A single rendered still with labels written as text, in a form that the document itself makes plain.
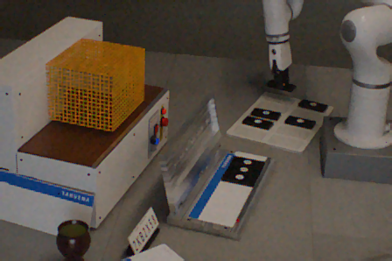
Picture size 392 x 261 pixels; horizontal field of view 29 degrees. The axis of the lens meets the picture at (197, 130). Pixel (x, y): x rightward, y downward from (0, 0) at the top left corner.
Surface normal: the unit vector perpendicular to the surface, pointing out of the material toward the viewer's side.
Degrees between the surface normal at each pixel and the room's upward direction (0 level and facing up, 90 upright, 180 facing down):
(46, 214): 69
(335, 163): 90
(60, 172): 90
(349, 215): 0
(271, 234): 0
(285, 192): 0
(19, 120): 90
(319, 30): 90
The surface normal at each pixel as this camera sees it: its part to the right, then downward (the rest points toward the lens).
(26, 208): -0.33, 0.05
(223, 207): 0.05, -0.89
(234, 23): -0.11, 0.44
